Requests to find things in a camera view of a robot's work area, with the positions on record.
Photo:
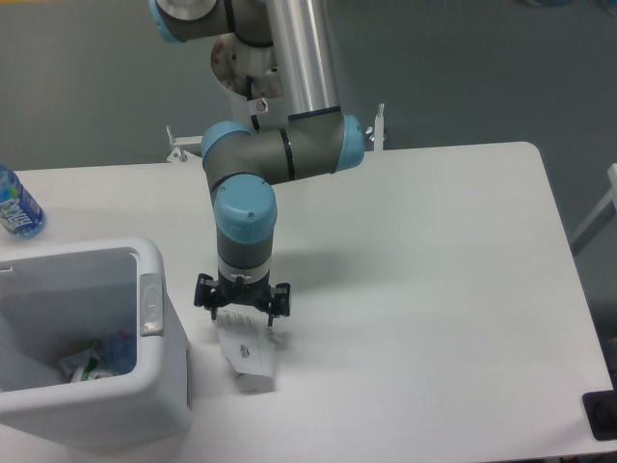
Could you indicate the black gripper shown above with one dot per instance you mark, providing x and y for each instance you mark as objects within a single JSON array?
[{"x": 212, "y": 295}]

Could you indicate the clear crushed plastic bottle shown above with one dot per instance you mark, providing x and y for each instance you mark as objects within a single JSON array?
[{"x": 119, "y": 352}]

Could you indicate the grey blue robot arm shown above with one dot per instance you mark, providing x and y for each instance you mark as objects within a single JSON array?
[{"x": 276, "y": 55}]

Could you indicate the white paper carton trash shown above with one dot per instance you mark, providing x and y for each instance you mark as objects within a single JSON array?
[{"x": 250, "y": 348}]

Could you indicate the white plastic trash can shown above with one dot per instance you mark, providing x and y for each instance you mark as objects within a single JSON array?
[{"x": 60, "y": 299}]

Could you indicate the crumpled wrappers in bin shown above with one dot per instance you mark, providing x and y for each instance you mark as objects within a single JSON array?
[{"x": 90, "y": 364}]

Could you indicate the blue labelled water bottle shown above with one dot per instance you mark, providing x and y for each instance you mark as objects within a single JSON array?
[{"x": 21, "y": 215}]

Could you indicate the black device at table edge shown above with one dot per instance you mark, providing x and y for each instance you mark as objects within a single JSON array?
[{"x": 600, "y": 408}]

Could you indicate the white metal base frame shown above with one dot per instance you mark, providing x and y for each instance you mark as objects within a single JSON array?
[{"x": 184, "y": 149}]

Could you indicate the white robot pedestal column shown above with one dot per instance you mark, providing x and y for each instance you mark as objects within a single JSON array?
[{"x": 251, "y": 78}]

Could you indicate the white frame at right edge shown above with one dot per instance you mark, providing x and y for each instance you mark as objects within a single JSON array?
[{"x": 599, "y": 216}]

